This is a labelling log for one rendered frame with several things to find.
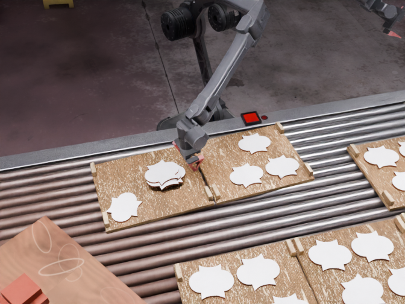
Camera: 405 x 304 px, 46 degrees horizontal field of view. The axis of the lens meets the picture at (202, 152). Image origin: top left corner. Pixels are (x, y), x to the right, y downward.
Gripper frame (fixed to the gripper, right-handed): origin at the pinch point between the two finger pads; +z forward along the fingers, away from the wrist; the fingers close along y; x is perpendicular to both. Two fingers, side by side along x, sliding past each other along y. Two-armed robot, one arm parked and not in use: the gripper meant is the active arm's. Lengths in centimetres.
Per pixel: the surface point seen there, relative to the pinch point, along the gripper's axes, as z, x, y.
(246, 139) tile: 9.2, 30.0, -6.9
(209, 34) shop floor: 112, 130, -238
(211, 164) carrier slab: 8.4, 9.9, -1.3
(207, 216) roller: 9.5, -4.0, 20.2
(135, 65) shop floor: 105, 49, -222
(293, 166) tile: 10.0, 38.1, 15.9
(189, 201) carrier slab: 7.0, -7.0, 12.3
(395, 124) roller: 18, 96, 13
